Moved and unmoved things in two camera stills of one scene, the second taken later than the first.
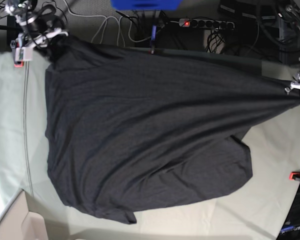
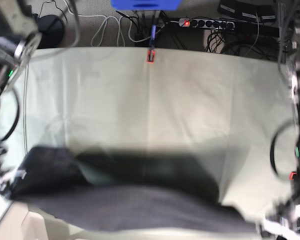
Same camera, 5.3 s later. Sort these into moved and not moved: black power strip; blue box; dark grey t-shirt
Moved: dark grey t-shirt
Not moved: blue box; black power strip
